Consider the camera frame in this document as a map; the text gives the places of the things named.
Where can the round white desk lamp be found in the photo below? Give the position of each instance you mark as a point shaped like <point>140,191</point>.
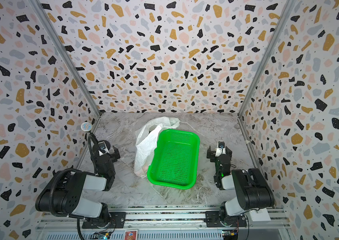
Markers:
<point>91,138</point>

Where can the white plastic bag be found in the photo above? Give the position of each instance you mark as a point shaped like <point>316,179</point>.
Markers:
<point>146,142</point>

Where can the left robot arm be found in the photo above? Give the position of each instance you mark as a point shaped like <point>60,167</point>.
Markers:
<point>62,196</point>

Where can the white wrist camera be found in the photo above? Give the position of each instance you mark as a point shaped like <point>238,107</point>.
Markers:
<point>220,150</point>
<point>103,148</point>

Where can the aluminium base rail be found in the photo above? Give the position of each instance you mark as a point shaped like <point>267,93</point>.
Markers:
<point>189,223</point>

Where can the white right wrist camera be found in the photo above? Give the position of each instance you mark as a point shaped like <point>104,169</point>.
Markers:
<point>220,150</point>

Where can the green plastic basket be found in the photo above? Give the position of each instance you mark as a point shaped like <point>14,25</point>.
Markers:
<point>175,160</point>

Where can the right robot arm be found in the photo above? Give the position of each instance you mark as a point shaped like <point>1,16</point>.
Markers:
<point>251,189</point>

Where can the white label box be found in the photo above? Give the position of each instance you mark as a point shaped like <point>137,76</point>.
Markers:
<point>261,215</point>

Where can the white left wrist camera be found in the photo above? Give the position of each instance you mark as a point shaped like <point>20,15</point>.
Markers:
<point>103,148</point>

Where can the red card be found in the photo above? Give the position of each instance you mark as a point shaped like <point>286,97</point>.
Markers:
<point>131,235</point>

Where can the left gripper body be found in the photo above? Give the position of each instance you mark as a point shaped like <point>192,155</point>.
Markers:
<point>111,158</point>

